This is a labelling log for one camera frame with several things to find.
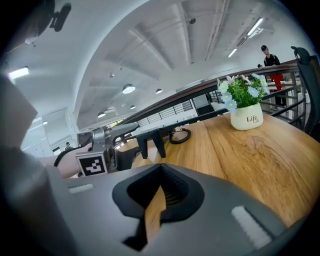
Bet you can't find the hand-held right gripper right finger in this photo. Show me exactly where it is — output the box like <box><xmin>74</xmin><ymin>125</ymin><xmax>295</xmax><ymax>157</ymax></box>
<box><xmin>146</xmin><ymin>163</ymin><xmax>289</xmax><ymax>256</ymax></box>

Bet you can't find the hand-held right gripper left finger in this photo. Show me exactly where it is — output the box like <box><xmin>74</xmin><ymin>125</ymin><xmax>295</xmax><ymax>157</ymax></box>
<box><xmin>46</xmin><ymin>163</ymin><xmax>163</xmax><ymax>256</ymax></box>

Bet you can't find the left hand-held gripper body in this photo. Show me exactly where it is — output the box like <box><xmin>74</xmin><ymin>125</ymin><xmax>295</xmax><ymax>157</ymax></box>
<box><xmin>75</xmin><ymin>122</ymin><xmax>141</xmax><ymax>177</ymax></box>

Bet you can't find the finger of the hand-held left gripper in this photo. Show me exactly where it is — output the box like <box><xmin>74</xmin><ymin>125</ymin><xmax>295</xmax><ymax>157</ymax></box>
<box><xmin>136</xmin><ymin>130</ymin><xmax>151</xmax><ymax>160</ymax></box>
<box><xmin>149</xmin><ymin>129</ymin><xmax>167</xmax><ymax>159</ymax></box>

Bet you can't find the person's left forearm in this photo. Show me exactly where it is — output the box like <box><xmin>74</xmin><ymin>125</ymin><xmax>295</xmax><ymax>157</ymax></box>
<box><xmin>41</xmin><ymin>148</ymin><xmax>85</xmax><ymax>179</ymax></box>

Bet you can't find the black wristband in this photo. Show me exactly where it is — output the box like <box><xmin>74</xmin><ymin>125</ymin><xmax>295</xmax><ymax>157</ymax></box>
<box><xmin>52</xmin><ymin>147</ymin><xmax>76</xmax><ymax>168</ymax></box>

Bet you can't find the wooden handrail metal railing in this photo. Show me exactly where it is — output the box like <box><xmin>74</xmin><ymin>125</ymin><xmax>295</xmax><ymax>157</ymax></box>
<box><xmin>119</xmin><ymin>58</ymin><xmax>308</xmax><ymax>131</ymax></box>

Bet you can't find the person's grey shirt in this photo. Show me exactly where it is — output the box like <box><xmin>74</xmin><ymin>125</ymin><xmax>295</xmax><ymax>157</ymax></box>
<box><xmin>0</xmin><ymin>74</ymin><xmax>52</xmax><ymax>251</ymax></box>

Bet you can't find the white pot with flowers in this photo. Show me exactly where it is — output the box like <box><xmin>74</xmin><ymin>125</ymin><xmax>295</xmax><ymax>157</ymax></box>
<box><xmin>216</xmin><ymin>73</ymin><xmax>270</xmax><ymax>132</ymax></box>

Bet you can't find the rectangular ceiling light panel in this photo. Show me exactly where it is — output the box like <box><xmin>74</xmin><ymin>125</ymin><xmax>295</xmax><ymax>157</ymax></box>
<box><xmin>8</xmin><ymin>65</ymin><xmax>30</xmax><ymax>79</ymax></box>

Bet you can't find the white background table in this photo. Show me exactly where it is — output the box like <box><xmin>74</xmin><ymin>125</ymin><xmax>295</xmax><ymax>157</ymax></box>
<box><xmin>266</xmin><ymin>78</ymin><xmax>302</xmax><ymax>91</ymax></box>

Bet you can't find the black office chair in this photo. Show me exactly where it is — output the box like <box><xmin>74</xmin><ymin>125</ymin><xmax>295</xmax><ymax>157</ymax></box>
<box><xmin>290</xmin><ymin>45</ymin><xmax>320</xmax><ymax>137</ymax></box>

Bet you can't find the black coiled telephone cord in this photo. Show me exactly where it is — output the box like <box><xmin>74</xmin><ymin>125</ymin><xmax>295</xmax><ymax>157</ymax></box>
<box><xmin>168</xmin><ymin>127</ymin><xmax>192</xmax><ymax>145</ymax></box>

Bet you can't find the black head-mounted camera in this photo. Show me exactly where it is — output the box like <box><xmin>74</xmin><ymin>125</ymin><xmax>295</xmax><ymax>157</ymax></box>
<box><xmin>48</xmin><ymin>2</ymin><xmax>73</xmax><ymax>33</ymax></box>

